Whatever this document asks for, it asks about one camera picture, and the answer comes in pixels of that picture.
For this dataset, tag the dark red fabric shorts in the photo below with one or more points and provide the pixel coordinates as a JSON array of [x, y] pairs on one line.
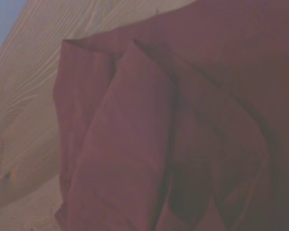
[[173, 125]]

